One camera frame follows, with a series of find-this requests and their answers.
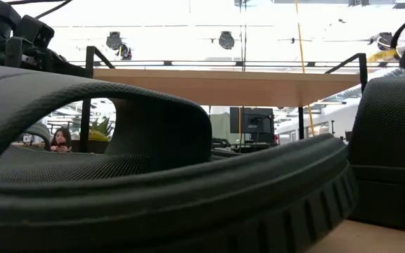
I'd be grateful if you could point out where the yellow hanging cord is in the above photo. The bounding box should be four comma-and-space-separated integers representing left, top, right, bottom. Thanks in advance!
295, 0, 316, 136

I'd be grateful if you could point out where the black computer monitor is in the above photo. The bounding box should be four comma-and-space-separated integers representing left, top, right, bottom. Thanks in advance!
229, 107, 276, 144

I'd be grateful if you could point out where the dark planter box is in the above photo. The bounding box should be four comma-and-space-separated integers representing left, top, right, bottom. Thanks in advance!
70, 139, 110, 154

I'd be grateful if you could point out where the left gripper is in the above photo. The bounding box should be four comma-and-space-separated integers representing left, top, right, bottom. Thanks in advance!
0, 34, 91, 78

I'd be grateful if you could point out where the green potted plant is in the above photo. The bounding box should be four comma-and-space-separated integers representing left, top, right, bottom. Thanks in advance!
89, 117, 115, 142

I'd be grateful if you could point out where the thin black vertical pole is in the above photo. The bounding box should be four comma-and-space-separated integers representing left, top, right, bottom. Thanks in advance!
238, 0, 248, 73

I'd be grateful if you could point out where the large dark grey slide sandal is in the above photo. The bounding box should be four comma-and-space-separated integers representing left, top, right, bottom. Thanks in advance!
0, 62, 360, 253

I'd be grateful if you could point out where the black ceiling spotlight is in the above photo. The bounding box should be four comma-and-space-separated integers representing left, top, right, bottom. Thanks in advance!
105, 31, 123, 51
117, 42, 133, 61
218, 30, 236, 51
369, 32, 395, 51

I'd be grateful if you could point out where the wooden shelf board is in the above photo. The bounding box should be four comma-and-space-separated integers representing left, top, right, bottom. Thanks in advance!
93, 68, 361, 108

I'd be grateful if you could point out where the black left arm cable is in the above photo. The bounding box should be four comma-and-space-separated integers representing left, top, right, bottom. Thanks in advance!
35, 0, 73, 19

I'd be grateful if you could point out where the wooden shelf with black frame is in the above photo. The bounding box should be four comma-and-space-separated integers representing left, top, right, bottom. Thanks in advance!
79, 45, 368, 154

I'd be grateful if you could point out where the person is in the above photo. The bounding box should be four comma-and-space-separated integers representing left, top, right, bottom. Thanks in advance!
50, 126, 72, 153

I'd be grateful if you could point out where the yellow ceiling pipe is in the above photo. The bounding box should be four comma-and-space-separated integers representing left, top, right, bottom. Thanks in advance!
366, 48, 401, 64

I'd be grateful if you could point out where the black horizontal rail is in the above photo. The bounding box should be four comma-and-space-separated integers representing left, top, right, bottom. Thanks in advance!
67, 59, 400, 69

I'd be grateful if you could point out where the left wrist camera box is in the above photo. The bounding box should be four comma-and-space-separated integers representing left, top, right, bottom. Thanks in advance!
14, 14, 55, 50

